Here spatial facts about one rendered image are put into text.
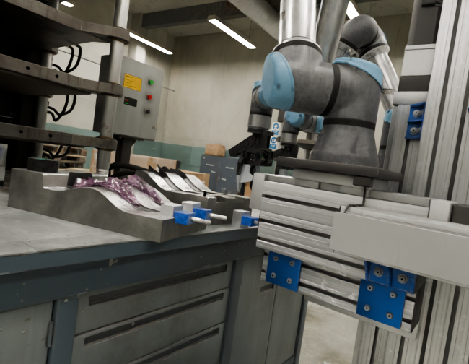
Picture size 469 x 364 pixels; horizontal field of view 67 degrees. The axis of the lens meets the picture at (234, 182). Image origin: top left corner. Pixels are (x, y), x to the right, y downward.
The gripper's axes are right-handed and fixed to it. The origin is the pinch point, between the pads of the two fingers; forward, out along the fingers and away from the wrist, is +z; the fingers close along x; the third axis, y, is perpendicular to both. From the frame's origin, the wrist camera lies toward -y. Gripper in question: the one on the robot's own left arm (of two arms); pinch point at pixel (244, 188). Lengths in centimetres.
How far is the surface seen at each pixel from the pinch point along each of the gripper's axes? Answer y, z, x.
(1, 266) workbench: 3, 14, -73
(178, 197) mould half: -17.0, 6.1, -13.4
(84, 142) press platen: -82, -7, -12
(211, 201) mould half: -4.1, 5.2, -11.5
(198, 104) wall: -616, -133, 598
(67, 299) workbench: -2, 25, -57
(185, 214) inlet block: 7.8, 5.8, -34.5
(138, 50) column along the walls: -693, -232, 447
